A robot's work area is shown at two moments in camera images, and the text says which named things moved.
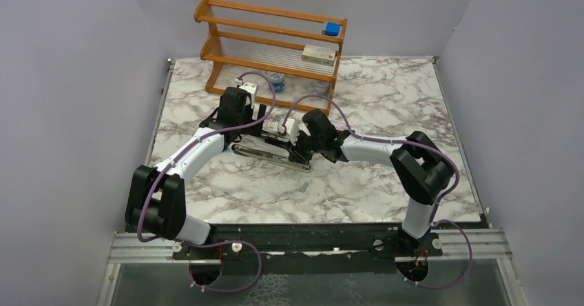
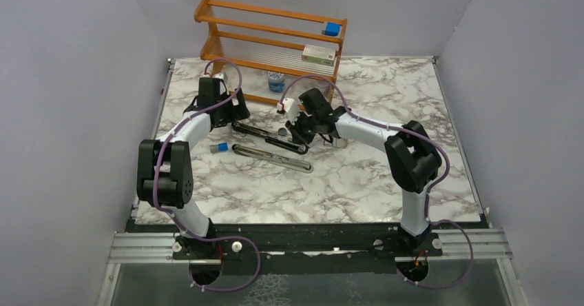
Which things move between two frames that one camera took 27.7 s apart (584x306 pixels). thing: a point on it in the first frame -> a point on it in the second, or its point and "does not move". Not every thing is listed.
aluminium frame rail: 459,245 does not move
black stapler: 277,138 does not move
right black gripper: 295,153 -> 295,134
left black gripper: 253,129 -> 237,111
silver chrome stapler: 279,160 does not move
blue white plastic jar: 277,80 does not move
